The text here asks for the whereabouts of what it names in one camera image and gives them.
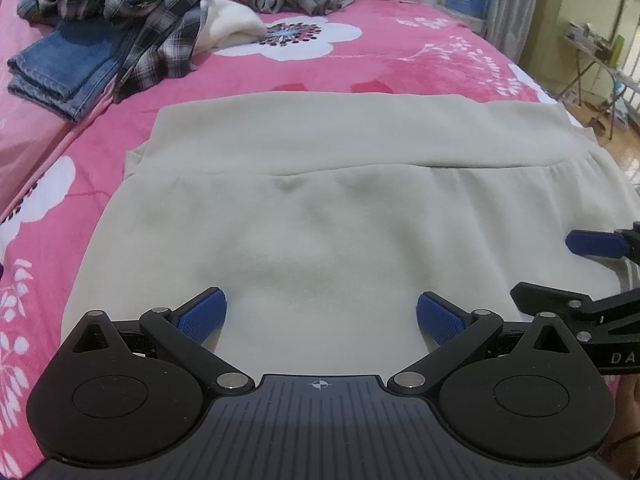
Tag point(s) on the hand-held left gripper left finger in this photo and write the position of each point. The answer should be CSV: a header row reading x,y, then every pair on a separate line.
x,y
202,317

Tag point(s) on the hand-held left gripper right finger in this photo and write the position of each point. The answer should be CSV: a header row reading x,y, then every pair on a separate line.
x,y
440,317

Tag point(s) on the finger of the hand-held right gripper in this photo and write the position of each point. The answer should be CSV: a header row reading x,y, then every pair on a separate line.
x,y
595,243
610,315

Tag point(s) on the beige zip jacket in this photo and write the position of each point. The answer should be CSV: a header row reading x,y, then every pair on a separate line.
x,y
325,210

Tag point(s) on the folding table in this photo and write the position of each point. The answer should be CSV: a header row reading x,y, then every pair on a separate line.
x,y
595,60

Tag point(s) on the green bottle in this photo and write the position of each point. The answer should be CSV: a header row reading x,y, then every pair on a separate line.
x,y
618,46

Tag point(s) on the grey curtain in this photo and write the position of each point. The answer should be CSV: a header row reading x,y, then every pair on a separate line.
x,y
510,5

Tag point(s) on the white water dispenser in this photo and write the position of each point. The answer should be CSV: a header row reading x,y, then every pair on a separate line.
x,y
462,22

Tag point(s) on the pink floral blanket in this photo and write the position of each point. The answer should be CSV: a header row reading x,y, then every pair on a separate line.
x,y
350,60

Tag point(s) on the blue jeans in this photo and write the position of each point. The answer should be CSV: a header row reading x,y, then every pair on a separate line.
x,y
65,70

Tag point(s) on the white fleece cloth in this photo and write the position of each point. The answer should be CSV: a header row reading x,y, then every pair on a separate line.
x,y
230,25

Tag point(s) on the plaid shirt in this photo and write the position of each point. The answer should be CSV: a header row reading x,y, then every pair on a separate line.
x,y
150,10

